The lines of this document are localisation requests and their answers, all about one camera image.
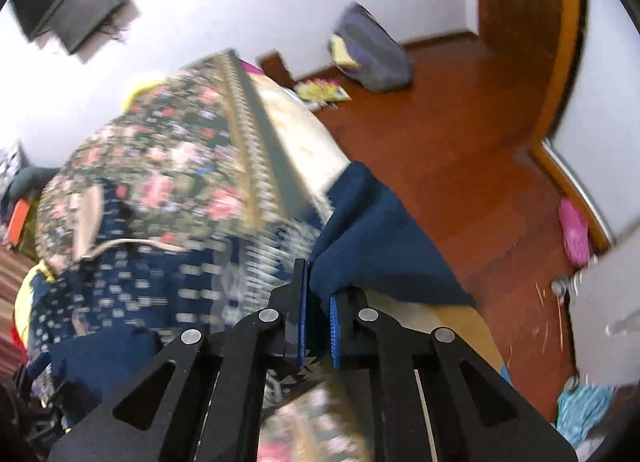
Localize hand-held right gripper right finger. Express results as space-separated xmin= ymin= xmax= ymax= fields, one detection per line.
xmin=329 ymin=286 xmax=579 ymax=462

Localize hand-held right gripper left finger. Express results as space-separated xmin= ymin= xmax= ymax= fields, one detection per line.
xmin=47 ymin=258 xmax=321 ymax=462

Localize navy fleece garment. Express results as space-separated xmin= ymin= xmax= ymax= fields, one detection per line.
xmin=307 ymin=160 xmax=477 ymax=310

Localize navy patterned garment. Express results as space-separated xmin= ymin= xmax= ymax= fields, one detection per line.
xmin=25 ymin=222 xmax=333 ymax=415

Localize cream mattress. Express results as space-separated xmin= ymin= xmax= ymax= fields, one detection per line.
xmin=247 ymin=73 xmax=513 ymax=385

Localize floral bed sheet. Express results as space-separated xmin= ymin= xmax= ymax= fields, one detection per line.
xmin=35 ymin=48 xmax=386 ymax=462

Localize yellow packet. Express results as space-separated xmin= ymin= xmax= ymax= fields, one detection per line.
xmin=295 ymin=79 xmax=352 ymax=106

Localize pink slipper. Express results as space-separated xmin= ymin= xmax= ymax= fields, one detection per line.
xmin=557 ymin=198 xmax=592 ymax=267

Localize teal cloth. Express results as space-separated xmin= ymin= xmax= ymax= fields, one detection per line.
xmin=556 ymin=384 xmax=617 ymax=449

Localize white cabinet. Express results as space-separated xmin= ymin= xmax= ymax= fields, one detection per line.
xmin=567 ymin=233 xmax=640 ymax=390

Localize yellow cartoon blanket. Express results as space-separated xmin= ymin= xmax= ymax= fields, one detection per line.
xmin=12 ymin=261 xmax=57 ymax=345

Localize grey purple backpack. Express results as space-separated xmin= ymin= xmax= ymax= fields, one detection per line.
xmin=327 ymin=2 xmax=415 ymax=93

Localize yellow plush toy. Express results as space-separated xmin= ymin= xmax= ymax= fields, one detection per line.
xmin=122 ymin=79 xmax=167 ymax=109

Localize orange box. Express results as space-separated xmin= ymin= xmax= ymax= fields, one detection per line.
xmin=7 ymin=199 xmax=29 ymax=249

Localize grey plush toy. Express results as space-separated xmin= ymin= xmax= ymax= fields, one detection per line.
xmin=4 ymin=166 xmax=60 ymax=209

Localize wooden door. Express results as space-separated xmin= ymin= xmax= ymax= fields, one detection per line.
xmin=470 ymin=0 xmax=618 ymax=255

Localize beige strap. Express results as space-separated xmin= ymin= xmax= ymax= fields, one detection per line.
xmin=69 ymin=186 xmax=193 ymax=264

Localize brown wooden bed frame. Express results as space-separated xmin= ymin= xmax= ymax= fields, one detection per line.
xmin=256 ymin=49 xmax=297 ymax=89

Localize black wall television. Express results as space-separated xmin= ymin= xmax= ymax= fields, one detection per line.
xmin=47 ymin=0 xmax=137 ymax=61

